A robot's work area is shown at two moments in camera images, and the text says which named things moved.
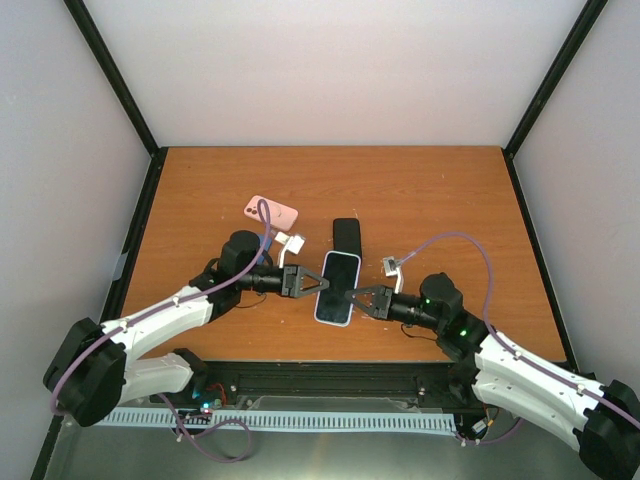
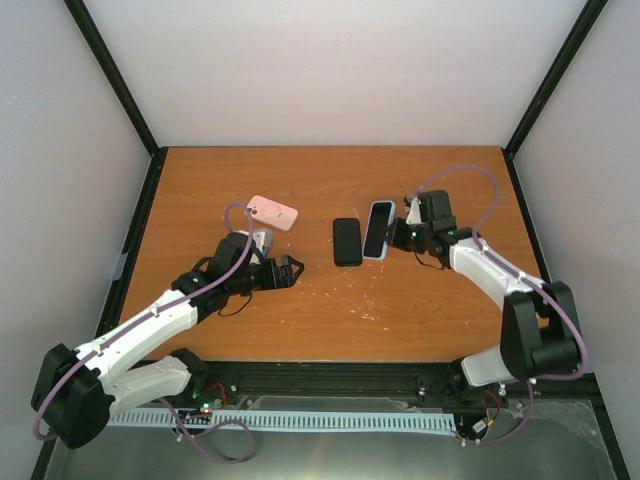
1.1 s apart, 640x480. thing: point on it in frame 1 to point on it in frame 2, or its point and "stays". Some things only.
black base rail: x=330 y=385 stays
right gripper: x=381 y=301 to x=395 y=239
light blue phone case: x=341 y=270 to x=381 y=215
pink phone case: x=280 y=216 stays
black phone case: x=346 y=237 stays
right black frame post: x=588 y=17 stays
